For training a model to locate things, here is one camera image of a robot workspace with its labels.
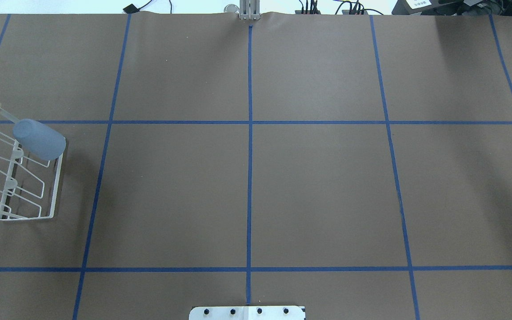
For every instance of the aluminium frame post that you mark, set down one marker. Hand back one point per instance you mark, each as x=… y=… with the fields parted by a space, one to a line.
x=249 y=10

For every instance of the white wire cup holder rack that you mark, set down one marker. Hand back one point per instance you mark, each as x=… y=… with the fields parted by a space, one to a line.
x=29 y=186

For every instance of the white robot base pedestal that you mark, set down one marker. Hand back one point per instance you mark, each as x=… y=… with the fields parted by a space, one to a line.
x=271 y=312

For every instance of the light blue plastic cup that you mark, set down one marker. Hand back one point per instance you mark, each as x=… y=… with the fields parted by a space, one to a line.
x=39 y=139

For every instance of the silver round metal can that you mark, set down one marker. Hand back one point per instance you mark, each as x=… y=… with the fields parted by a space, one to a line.
x=231 y=8

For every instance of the small black box device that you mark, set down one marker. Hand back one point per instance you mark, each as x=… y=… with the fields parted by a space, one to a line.
x=130 y=9

